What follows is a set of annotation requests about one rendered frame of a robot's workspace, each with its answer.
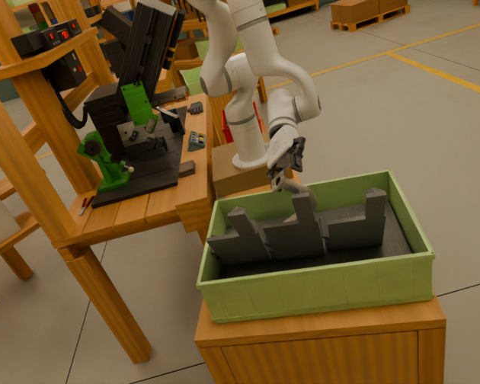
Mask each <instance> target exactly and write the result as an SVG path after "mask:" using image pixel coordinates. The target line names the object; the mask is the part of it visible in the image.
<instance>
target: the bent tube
mask: <svg viewBox="0 0 480 384"><path fill-rule="evenodd" d="M271 184H272V193H273V194H275V193H276V192H277V191H278V190H279V189H280V188H281V189H283V190H287V191H289V192H291V193H294V194H295V193H296V192H297V191H298V190H302V191H305V192H306V193H310V196H311V201H312V208H313V211H314V212H315V209H316V207H317V203H318V201H317V197H316V195H315V193H314V192H313V191H312V190H311V189H310V188H309V187H307V186H305V185H303V184H300V183H298V182H295V181H292V180H290V179H288V178H286V170H285V169H283V170H282V171H281V172H280V173H279V174H278V175H277V176H276V177H275V178H274V179H273V180H272V181H271ZM296 219H297V217H296V214H293V215H292V216H291V217H290V218H288V219H286V220H285V221H284V222H290V221H295V220H296Z"/></svg>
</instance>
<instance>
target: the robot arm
mask: <svg viewBox="0 0 480 384"><path fill-rule="evenodd" d="M187 1H188V2H189V3H190V4H191V5H192V6H193V7H195V8H196V9H197V10H198V11H200V12H202V13H203V14H204V16H205V18H206V24H207V29H208V34H209V42H210V44H209V49H208V51H207V54H206V57H205V60H204V61H203V65H202V68H201V71H200V85H201V88H202V89H203V92H204V93H205V94H206V95H207V96H209V97H212V98H217V97H221V96H223V95H225V94H228V93H230V92H232V91H235V90H237V89H238V90H237V92H236V94H235V96H234V97H233V98H232V100H231V101H230V102H229V103H228V104H227V105H226V107H225V110H224V111H225V116H226V120H227V123H228V125H229V129H230V131H231V134H232V138H233V140H234V143H235V147H236V149H237V152H238V153H237V154H236V155H235V156H234V157H233V159H232V164H233V165H234V166H235V167H236V168H240V169H249V168H256V167H258V166H261V165H263V164H265V163H267V167H268V168H269V169H268V171H267V173H266V175H267V177H268V178H270V188H271V189H272V184H271V181H272V180H273V179H274V178H275V177H276V176H274V172H275V171H277V172H278V174H279V173H280V172H281V171H282V170H283V169H285V170H287V169H288V167H289V166H291V168H292V169H293V170H295V171H298V172H303V169H302V160H301V159H302V157H303V155H302V153H303V150H304V148H305V146H304V145H305V142H306V138H305V137H302V136H300V137H299V134H298V125H297V124H298V123H300V122H303V121H306V120H310V119H312V118H315V117H317V116H318V115H319V114H320V113H321V110H322V107H321V103H320V100H319V96H318V92H317V90H316V87H315V83H314V81H313V80H312V78H311V76H310V75H309V73H308V72H307V71H306V70H304V69H303V68H302V67H300V66H298V65H297V64H295V63H293V62H290V61H289V60H286V59H284V58H283V57H282V56H281V55H280V54H279V53H278V50H277V45H276V43H275V40H274V36H273V33H272V30H271V27H270V22H269V20H268V17H267V12H266V10H265V7H264V3H263V0H226V1H227V4H226V3H224V2H221V1H219V0H187ZM238 36H239V38H240V41H241V43H242V46H243V49H244V51H245V52H244V53H239V54H237V55H234V56H231V55H232V54H233V52H234V50H235V47H236V44H237V39H238ZM230 56H231V57H230ZM264 76H283V77H286V78H289V79H291V80H293V81H294V82H295V83H296V84H297V85H298V87H299V90H300V93H301V94H299V95H297V96H295V97H294V95H293V93H292V92H291V91H288V90H286V89H278V90H276V91H273V92H272V93H270V95H269V96H268V99H267V116H268V136H269V138H270V143H266V144H265V143H264V140H263V137H262V135H261V130H260V127H259V124H258V119H257V116H256V113H255V111H254V105H253V95H254V91H255V89H256V86H257V84H258V79H259V77H264ZM276 167H277V168H276Z"/></svg>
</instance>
